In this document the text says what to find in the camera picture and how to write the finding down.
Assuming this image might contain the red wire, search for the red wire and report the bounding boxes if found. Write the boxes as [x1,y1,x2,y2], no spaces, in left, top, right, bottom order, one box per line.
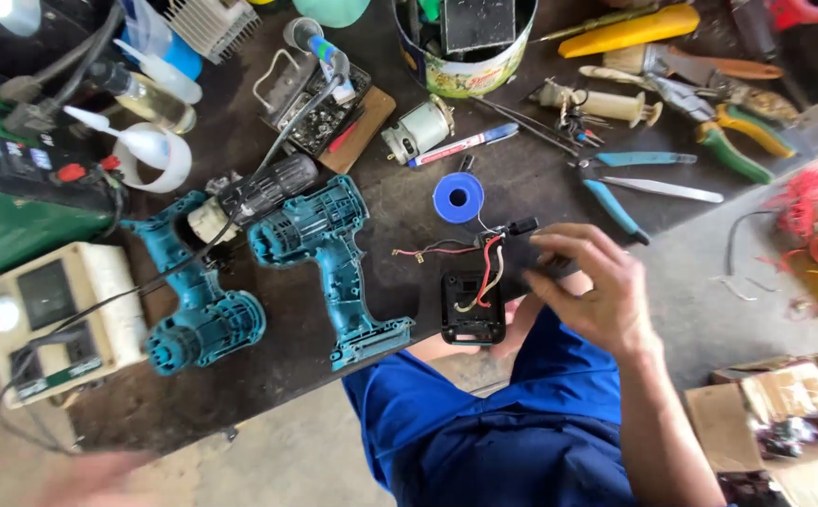
[475,234,506,308]

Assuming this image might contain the bright lamp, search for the bright lamp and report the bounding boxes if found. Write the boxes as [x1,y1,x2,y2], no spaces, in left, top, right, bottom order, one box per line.
[0,0,44,39]

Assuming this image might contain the cream plastic spool part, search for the cream plastic spool part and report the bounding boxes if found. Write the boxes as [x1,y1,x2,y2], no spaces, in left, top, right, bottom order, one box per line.
[529,78,664,130]

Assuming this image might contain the blue handled wire cutters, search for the blue handled wire cutters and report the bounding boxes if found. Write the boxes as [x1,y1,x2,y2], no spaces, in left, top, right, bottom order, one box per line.
[568,151,699,246]

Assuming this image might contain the blue plastic bottle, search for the blue plastic bottle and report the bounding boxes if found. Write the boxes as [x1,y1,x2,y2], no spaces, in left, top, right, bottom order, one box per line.
[119,0,204,83]

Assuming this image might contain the black bench power supply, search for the black bench power supply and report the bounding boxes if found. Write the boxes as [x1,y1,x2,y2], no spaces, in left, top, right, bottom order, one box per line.
[0,55,127,214]

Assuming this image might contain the thin red black wire lead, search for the thin red black wire lead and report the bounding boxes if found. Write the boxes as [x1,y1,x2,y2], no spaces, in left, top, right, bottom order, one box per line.
[392,238,484,263]

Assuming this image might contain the person's right hand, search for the person's right hand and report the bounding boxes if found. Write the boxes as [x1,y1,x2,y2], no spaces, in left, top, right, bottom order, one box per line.
[522,224,664,360]

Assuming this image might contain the heap of red wires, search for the heap of red wires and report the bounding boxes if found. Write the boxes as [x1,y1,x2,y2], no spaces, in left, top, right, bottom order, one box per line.
[767,149,818,284]

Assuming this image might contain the glass bottle with black cap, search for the glass bottle with black cap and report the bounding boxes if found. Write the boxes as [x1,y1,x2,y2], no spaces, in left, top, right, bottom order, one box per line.
[88,59,198,136]

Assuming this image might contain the silver tweezers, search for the silver tweezers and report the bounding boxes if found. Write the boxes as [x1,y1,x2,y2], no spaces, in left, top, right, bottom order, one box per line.
[598,175,725,205]

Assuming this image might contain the green metal case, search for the green metal case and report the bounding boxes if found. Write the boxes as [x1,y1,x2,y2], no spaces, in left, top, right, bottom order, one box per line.
[0,189,116,291]

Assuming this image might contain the black wire loop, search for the black wire loop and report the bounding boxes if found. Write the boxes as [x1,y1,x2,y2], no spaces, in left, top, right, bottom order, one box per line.
[723,209,782,280]

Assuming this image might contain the black power cable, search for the black power cable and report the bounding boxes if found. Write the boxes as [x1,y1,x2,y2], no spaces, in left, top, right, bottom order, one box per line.
[0,70,351,456]

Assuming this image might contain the yellow handled tool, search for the yellow handled tool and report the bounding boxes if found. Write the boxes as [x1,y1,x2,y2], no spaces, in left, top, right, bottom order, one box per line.
[530,3,702,60]

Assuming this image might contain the white tape roll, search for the white tape roll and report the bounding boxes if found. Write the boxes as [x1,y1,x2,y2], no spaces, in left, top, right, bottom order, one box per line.
[111,123,193,195]

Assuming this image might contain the teal drill housing with motor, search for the teal drill housing with motor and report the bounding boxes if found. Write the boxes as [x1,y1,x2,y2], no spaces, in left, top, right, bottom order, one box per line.
[119,190,268,377]

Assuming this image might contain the soldering iron with blue handle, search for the soldering iron with blue handle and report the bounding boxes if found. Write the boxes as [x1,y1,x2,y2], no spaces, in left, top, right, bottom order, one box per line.
[283,17,355,104]

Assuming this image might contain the blue white marker pen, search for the blue white marker pen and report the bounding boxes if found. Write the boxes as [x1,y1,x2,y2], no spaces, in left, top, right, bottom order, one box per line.
[407,123,521,169]

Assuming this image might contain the black drill chuck gearbox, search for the black drill chuck gearbox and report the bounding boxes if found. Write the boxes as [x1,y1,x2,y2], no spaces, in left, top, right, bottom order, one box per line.
[187,153,320,245]

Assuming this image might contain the white wire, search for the white wire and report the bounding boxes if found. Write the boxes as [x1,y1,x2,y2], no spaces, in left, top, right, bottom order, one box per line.
[453,243,507,314]

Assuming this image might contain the silver electric motor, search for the silver electric motor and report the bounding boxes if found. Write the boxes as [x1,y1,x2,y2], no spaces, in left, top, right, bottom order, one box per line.
[381,94,456,167]

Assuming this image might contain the cardboard box with scraps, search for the cardboard box with scraps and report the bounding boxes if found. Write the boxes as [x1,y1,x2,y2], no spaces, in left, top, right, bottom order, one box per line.
[683,352,818,507]

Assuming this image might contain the person's blue clothing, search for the person's blue clothing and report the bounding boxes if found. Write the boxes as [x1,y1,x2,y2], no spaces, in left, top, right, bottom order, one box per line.
[342,308,637,507]

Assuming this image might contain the white ribbed heat sink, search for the white ribbed heat sink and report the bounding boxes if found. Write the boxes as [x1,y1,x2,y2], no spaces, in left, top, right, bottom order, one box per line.
[162,0,262,66]

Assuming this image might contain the bunch of small keys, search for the bunch of small keys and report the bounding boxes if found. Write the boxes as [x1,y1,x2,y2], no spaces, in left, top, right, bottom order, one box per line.
[556,104,606,150]

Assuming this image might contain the green yellow handled pliers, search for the green yellow handled pliers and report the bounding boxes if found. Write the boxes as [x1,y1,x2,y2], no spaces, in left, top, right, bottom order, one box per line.
[643,70,798,186]

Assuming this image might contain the black battery terminal holder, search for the black battery terminal holder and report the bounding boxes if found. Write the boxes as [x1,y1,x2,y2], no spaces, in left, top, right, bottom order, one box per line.
[440,270,508,346]

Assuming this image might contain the person's left hand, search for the person's left hand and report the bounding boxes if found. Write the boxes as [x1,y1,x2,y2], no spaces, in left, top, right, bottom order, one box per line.
[34,449,172,507]

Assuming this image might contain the paint brush with brown handle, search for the paint brush with brown handle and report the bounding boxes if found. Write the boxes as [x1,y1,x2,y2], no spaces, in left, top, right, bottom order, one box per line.
[602,43,785,81]

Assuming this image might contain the blue solder spool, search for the blue solder spool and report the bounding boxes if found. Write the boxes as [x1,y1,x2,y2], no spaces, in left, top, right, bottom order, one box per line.
[432,172,486,225]

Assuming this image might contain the brown wooden board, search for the brown wooden board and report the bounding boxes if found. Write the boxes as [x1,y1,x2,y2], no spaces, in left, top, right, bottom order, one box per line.
[316,85,398,176]

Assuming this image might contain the teal round lid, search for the teal round lid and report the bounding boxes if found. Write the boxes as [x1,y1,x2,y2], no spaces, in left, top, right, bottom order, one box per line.
[291,0,372,30]

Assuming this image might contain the thin metal rods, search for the thin metal rods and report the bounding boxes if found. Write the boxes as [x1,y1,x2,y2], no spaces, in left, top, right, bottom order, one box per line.
[468,94,583,158]

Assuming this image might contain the red plastic object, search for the red plastic object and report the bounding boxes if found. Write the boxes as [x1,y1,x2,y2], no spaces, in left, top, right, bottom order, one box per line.
[767,0,818,31]

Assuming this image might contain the cream voltage regulator box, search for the cream voltage regulator box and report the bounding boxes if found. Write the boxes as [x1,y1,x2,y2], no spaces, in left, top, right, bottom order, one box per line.
[0,241,151,411]

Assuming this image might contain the black plug cables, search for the black plug cables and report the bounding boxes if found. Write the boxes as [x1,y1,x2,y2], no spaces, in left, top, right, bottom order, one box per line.
[0,0,127,139]

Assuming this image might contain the white nozzle squeeze bottle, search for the white nozzle squeeze bottle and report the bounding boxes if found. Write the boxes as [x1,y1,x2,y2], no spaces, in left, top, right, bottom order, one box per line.
[62,105,172,164]

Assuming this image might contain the wire soldering iron stand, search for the wire soldering iron stand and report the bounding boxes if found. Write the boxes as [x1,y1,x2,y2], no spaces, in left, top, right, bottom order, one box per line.
[252,47,299,115]

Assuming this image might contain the black tray of screws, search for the black tray of screws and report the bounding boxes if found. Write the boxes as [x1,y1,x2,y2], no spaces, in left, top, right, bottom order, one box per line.
[261,62,374,158]

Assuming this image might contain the rusty metal tool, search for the rusty metal tool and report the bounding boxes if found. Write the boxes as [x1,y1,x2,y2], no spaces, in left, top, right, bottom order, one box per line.
[707,73,802,126]

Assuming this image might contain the printed tin can with parts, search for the printed tin can with parts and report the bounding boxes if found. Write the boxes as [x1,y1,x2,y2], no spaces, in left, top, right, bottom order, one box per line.
[392,0,539,100]

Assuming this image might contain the empty teal drill housing half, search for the empty teal drill housing half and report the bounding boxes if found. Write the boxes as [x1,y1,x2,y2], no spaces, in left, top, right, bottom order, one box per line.
[247,174,416,373]

